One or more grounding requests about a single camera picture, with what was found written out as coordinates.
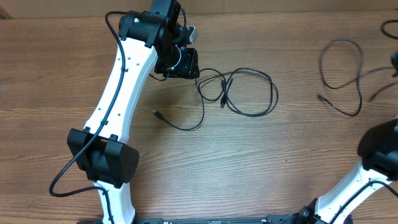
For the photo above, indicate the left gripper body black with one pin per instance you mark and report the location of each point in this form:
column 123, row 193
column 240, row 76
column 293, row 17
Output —
column 178, row 63

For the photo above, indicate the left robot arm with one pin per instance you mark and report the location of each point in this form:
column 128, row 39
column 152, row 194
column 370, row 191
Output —
column 148, row 41

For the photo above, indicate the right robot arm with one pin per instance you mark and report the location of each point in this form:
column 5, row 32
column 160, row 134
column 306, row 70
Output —
column 376, row 167

